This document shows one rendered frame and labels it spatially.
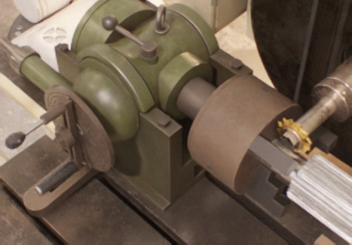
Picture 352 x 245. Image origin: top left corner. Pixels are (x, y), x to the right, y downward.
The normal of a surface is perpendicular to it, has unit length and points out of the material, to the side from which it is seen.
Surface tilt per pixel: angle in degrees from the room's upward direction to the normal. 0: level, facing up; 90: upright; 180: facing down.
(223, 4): 90
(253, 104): 2
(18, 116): 0
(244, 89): 6
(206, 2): 90
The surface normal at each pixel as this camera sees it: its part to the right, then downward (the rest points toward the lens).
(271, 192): -0.64, 0.22
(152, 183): -0.70, 0.54
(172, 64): -0.17, -0.49
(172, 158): 0.71, 0.54
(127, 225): 0.00, -0.65
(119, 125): 0.10, 0.58
